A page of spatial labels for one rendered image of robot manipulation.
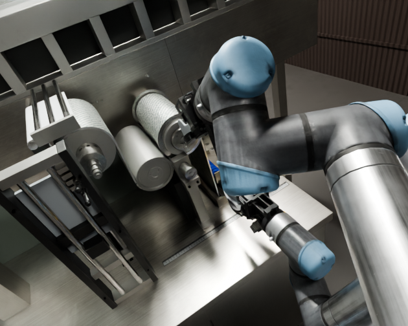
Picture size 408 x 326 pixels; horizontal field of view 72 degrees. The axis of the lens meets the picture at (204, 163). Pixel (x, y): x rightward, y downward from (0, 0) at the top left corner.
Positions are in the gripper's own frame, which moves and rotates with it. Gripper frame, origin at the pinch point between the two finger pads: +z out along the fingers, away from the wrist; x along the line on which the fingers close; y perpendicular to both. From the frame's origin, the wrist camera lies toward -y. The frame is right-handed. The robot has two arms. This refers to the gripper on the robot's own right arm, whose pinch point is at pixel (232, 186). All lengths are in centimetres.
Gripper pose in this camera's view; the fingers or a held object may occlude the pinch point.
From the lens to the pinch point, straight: 87.1
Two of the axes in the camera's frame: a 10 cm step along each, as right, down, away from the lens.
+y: -2.4, -7.4, -6.3
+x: -8.4, 4.8, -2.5
